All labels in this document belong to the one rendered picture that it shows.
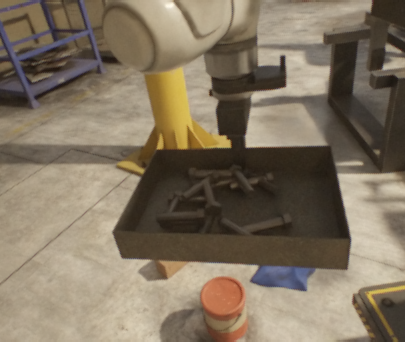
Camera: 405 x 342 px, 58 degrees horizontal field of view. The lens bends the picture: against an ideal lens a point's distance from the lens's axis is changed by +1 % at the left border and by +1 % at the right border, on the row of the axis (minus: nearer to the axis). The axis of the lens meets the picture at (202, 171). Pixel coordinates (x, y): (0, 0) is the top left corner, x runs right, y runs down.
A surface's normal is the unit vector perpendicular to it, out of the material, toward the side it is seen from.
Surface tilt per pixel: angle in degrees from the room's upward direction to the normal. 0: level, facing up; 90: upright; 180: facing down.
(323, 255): 90
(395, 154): 90
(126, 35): 98
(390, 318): 0
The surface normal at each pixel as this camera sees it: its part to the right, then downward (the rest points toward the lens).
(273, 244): -0.18, 0.57
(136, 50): -0.60, 0.58
